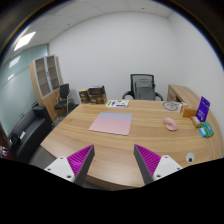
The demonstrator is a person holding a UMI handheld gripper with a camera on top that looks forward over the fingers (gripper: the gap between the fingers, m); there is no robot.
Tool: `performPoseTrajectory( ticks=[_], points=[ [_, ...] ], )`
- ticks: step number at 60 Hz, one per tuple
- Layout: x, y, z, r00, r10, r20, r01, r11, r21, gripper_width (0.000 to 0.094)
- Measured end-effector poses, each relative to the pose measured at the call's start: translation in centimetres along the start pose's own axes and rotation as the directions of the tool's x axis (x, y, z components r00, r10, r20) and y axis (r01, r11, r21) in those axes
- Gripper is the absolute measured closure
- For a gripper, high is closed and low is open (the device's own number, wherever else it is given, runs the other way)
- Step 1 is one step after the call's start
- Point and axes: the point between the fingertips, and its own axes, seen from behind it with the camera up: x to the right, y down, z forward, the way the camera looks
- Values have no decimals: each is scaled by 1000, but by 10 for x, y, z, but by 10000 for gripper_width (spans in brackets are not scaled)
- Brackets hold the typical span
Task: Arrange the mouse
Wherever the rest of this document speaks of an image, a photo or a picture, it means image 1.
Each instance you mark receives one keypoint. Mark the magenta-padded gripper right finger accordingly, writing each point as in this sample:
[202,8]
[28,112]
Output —
[165,165]

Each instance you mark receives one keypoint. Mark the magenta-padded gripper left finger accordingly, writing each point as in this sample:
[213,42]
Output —
[63,165]

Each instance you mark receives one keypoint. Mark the pink computer mouse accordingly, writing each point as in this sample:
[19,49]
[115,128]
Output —
[170,124]

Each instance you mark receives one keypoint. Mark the pink-blue gradient mouse pad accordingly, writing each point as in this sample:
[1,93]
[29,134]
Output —
[111,123]

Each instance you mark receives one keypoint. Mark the white round disc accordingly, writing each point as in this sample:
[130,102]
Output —
[190,157]

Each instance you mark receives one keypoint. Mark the black leather sofa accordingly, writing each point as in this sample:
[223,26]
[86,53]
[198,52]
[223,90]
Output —
[30,130]

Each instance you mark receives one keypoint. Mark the green packet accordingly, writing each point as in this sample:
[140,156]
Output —
[208,129]

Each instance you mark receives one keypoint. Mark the purple standing card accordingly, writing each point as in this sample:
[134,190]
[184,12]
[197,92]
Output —
[203,109]

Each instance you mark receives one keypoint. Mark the small brown cardboard box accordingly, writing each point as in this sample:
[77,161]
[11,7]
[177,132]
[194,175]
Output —
[83,96]

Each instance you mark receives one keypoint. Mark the wooden side desk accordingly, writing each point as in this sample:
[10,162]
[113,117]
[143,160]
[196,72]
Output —
[183,93]

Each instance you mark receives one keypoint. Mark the black visitor chair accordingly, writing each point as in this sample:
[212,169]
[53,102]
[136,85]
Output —
[64,91]

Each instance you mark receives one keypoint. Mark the large dark brown cardboard box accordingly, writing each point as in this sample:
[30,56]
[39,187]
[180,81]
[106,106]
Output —
[97,99]

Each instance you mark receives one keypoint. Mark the grey backpack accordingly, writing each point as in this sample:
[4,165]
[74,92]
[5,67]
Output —
[144,90]

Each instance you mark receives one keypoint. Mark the white sticker sheet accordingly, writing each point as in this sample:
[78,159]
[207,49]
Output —
[117,103]

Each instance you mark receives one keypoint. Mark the black open-top box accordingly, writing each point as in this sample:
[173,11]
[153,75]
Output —
[97,89]

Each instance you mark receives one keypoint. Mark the wooden glass-door cabinet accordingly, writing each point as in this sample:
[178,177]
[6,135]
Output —
[45,80]

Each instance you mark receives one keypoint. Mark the black mesh office chair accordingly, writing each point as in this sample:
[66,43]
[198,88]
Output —
[132,81]

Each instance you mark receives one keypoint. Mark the rectangular ceiling light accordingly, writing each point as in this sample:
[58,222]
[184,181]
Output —
[24,41]

